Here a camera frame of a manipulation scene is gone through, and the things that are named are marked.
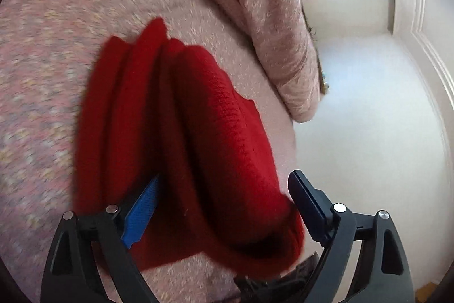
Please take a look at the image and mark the pink speckled pillow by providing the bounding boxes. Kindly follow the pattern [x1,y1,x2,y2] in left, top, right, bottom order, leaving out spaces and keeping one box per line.
[159,0,322,124]

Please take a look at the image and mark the pink floral bedsheet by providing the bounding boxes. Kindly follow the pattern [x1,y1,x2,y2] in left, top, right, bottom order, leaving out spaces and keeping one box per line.
[0,0,297,303]

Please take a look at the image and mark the red and black knitted garment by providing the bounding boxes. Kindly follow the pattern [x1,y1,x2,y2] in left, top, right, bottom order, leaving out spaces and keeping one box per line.
[73,17,306,280]

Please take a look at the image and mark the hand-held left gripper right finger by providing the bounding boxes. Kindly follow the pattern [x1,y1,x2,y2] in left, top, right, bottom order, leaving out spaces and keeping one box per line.
[287,170,416,303]

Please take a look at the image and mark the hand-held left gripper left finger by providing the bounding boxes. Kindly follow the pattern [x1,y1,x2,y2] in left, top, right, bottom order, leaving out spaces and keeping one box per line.
[41,173,162,303]

